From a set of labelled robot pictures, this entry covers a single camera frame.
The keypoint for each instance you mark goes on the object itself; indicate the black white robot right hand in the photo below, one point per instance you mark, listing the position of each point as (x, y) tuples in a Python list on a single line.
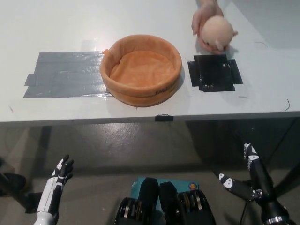
[(261, 182)]

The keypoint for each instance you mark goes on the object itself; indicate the person's bare hand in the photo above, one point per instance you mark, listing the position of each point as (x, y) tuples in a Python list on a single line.
[(201, 16)]

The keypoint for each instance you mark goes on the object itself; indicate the dark table leg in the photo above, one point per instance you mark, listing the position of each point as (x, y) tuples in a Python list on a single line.
[(45, 143)]

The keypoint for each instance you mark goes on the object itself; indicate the beige plush dumpling toy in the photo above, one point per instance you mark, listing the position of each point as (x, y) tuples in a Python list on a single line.
[(216, 31)]

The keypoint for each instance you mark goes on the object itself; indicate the grey duct tape patch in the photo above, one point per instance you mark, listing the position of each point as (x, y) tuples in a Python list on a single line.
[(68, 75)]

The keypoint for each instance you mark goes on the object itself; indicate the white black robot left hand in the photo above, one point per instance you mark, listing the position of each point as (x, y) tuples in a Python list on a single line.
[(55, 185)]

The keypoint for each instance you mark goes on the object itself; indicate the black shoe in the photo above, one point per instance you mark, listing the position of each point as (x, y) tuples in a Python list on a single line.
[(12, 184)]

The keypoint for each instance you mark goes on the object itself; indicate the black floor block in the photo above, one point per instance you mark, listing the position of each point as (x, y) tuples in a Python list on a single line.
[(32, 202)]

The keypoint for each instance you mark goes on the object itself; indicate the black teal robot torso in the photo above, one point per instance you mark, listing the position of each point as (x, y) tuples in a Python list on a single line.
[(164, 204)]

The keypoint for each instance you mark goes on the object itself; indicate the black tape square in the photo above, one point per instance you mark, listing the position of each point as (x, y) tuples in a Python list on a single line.
[(211, 72)]

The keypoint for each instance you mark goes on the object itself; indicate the orange soft round basket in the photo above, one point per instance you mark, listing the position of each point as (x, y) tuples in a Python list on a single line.
[(143, 70)]

